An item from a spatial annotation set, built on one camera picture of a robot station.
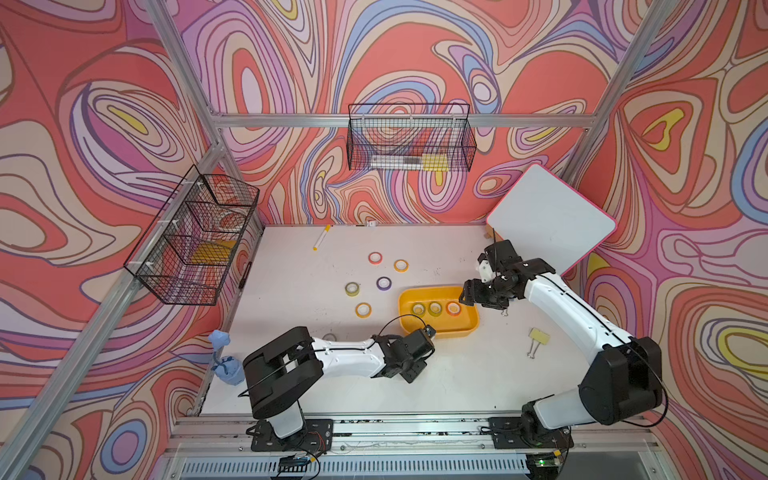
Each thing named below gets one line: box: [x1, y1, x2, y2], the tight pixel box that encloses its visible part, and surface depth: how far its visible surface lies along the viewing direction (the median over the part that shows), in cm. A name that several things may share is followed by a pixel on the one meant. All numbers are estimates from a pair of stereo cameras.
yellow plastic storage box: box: [398, 285, 480, 339], surface depth 98 cm
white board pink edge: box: [486, 163, 617, 276], surface depth 94 cm
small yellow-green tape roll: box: [412, 302, 426, 317], surface depth 97 cm
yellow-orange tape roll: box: [355, 302, 373, 319], surface depth 98 cm
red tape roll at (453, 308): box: [446, 301, 462, 317], surface depth 98 cm
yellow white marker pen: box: [312, 224, 331, 251], surface depth 118 cm
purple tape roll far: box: [376, 276, 392, 291], surface depth 104 cm
